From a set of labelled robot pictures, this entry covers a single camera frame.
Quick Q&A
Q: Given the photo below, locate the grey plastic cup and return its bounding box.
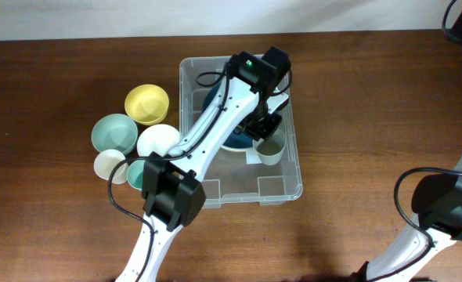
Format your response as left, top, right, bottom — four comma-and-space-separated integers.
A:
253, 130, 287, 165

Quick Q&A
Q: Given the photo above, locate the large beige plate bowl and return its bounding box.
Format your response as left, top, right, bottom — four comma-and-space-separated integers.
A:
221, 145, 254, 153

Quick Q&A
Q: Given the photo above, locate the green plastic cup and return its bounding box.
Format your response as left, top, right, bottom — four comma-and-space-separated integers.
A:
127, 160, 145, 190

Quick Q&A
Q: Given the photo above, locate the cream plastic cup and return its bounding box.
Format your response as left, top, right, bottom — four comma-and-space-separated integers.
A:
93, 149, 128, 184

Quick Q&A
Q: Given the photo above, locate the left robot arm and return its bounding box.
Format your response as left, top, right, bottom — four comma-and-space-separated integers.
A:
117, 47, 292, 281

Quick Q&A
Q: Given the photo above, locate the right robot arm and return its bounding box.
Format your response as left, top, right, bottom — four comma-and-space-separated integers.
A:
350, 157, 462, 282

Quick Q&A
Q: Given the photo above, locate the clear plastic storage container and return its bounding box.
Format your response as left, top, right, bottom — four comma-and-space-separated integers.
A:
179, 56, 303, 208

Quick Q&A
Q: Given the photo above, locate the white paper label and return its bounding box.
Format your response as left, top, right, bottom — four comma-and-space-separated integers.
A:
245, 149, 261, 165

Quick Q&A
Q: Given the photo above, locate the white plastic bowl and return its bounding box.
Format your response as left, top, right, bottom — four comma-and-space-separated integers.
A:
136, 124, 180, 157

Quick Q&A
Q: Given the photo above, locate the yellow plastic bowl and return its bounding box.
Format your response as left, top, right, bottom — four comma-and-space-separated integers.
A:
125, 84, 170, 126

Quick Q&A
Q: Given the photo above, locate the green plastic bowl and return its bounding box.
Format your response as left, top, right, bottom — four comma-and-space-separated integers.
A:
91, 114, 139, 155

